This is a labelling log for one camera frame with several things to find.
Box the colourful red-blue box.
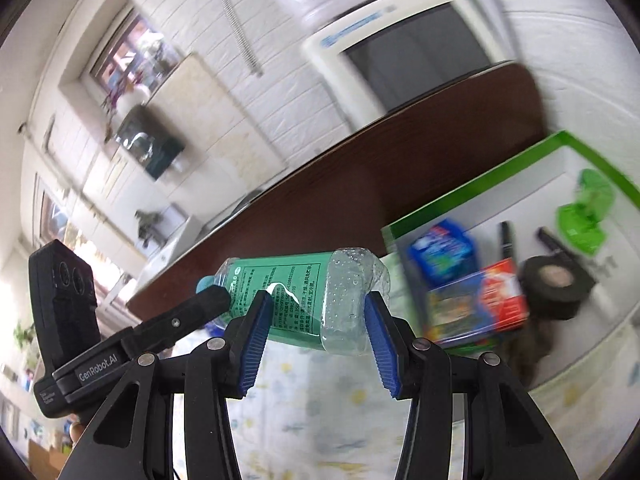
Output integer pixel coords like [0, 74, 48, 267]
[425, 258, 529, 348]

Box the black electrical tape roll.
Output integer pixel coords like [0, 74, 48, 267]
[518, 256, 596, 321]

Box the blue gum box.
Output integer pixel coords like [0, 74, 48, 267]
[408, 219, 480, 288]

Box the clear green-label bottle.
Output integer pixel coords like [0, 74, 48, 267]
[196, 248, 390, 356]

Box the dark brown hair claw clip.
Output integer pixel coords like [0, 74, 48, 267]
[504, 318, 554, 389]

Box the patterned giraffe cloth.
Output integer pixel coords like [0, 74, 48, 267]
[228, 324, 639, 479]

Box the green and white cardboard box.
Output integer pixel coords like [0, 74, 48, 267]
[382, 131, 639, 386]

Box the green plastic bag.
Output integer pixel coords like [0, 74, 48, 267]
[556, 168, 615, 257]

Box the purple potted plant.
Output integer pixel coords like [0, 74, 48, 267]
[102, 77, 151, 144]

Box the white CRT monitor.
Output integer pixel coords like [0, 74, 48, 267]
[302, 0, 518, 131]

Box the dark wall-mounted dispenser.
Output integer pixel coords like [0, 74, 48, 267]
[115, 105, 184, 181]

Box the metal flexible hose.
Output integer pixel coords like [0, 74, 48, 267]
[218, 0, 265, 77]

